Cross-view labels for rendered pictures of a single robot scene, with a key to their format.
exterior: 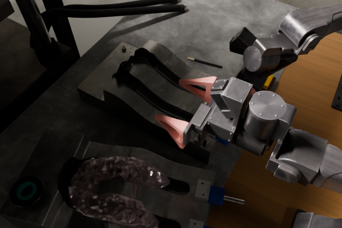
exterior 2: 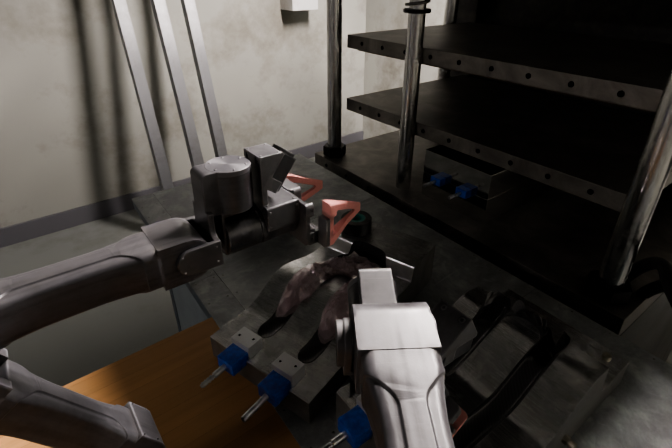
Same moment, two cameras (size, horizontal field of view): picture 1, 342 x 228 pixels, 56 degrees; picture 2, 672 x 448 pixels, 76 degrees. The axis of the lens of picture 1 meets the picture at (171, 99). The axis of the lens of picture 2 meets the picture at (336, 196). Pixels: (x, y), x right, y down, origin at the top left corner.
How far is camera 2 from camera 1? 0.85 m
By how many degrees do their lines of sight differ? 80
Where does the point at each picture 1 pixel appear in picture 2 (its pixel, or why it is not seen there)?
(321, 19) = (382, 350)
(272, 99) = (230, 167)
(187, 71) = (532, 431)
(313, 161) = (154, 229)
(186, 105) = not seen: hidden behind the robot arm
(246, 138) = not seen: hidden behind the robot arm
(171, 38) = not seen: outside the picture
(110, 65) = (556, 331)
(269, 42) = (377, 285)
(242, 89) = (260, 152)
